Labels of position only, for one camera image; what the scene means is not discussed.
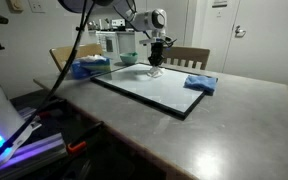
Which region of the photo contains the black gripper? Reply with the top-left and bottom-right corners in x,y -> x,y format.
148,42 -> 163,68

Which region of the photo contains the white tissue wipe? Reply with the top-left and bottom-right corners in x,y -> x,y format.
147,66 -> 164,78

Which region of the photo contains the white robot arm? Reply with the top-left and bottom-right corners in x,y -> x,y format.
58,0 -> 175,67

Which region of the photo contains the black framed white board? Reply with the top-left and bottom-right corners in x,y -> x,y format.
91,63 -> 207,120

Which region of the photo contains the green bowl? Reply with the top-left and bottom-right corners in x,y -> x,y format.
120,52 -> 138,65

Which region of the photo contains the dark wooden chair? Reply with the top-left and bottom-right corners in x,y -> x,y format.
162,46 -> 210,70

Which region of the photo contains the blue folded cloth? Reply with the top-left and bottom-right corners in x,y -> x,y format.
184,75 -> 217,95

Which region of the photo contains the next tissue in box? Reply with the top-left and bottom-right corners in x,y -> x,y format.
80,54 -> 106,62

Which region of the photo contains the blue tissue box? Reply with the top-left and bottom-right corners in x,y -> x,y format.
70,57 -> 111,79

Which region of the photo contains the light wooden chair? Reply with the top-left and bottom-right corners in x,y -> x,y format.
49,43 -> 104,71

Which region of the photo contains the orange black clamp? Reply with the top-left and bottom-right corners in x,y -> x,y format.
66,121 -> 104,154
38,99 -> 67,119

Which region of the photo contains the orange black clamp lower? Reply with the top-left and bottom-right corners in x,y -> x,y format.
66,121 -> 104,154

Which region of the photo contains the beige thermostat dial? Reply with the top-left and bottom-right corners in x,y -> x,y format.
7,0 -> 23,12

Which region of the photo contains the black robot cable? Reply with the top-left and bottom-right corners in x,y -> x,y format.
0,0 -> 97,169

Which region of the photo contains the white door with handle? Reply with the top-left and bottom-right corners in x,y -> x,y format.
223,0 -> 288,85

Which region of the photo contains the white wall switch plate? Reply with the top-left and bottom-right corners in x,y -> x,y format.
28,0 -> 45,13

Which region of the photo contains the aluminium rail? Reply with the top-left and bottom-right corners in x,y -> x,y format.
0,107 -> 68,178

